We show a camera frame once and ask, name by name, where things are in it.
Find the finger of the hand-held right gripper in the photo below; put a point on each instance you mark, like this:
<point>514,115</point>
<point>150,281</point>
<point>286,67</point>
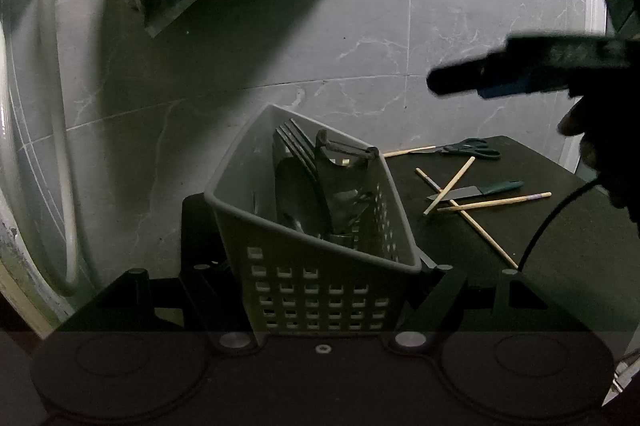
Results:
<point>500,66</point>

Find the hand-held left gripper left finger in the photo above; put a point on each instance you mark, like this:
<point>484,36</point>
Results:
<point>200,286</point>

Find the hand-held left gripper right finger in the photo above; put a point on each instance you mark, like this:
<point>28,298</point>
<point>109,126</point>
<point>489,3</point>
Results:
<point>445,291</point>

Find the wooden chopstick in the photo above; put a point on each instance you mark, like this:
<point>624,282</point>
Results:
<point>480,231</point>
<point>500,201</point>
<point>410,151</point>
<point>450,186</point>

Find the grey plastic basket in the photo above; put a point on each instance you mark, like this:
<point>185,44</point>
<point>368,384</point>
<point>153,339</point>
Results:
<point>320,286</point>

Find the metal spoon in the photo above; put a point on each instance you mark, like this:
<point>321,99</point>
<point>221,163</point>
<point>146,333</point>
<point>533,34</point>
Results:
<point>295,191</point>

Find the black peeler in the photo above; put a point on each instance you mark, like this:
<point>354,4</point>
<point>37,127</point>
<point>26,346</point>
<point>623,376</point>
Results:
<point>345,186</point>

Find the metal fork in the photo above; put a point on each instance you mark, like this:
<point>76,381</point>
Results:
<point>295,141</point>

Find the person's right hand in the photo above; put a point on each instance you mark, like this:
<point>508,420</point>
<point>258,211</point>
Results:
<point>610,146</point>

